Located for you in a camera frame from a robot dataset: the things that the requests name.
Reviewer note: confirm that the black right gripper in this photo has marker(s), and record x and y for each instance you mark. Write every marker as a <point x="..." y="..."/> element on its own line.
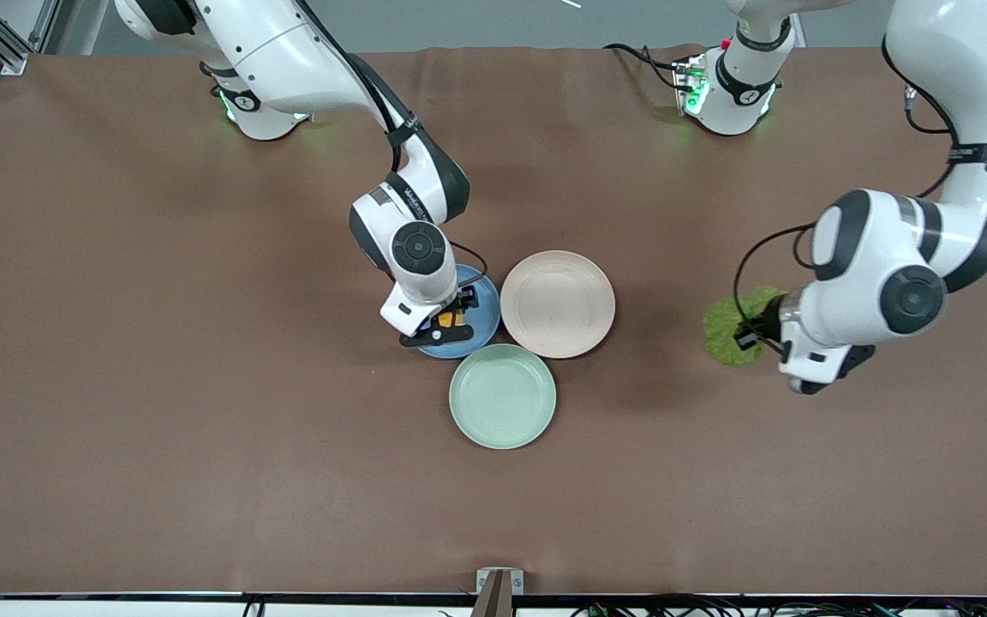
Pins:
<point x="463" y="302"/>

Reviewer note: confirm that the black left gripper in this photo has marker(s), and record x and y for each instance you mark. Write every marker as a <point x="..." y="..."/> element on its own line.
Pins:
<point x="769" y="326"/>

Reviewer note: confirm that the yellow lemon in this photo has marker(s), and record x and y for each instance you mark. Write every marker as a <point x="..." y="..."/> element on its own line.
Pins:
<point x="451" y="319"/>

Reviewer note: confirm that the green lettuce leaf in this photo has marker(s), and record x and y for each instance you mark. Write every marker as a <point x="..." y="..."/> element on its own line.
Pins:
<point x="720" y="334"/>

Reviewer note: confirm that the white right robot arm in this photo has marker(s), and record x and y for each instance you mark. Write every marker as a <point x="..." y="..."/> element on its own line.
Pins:
<point x="288" y="51"/>

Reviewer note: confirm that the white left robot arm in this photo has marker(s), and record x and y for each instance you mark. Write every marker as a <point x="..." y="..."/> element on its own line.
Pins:
<point x="956" y="51"/>

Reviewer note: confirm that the blue round plate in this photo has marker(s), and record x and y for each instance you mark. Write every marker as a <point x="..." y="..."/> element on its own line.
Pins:
<point x="483" y="330"/>

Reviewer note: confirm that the mint green round plate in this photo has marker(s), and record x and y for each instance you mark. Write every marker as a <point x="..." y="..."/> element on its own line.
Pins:
<point x="502" y="397"/>

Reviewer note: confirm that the beige round plate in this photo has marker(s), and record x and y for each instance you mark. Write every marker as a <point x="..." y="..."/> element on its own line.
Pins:
<point x="558" y="304"/>

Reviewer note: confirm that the brown table cover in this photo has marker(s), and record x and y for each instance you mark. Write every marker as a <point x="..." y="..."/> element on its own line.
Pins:
<point x="202" y="428"/>

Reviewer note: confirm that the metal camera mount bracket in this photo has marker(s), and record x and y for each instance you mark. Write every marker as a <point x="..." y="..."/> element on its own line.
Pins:
<point x="499" y="587"/>

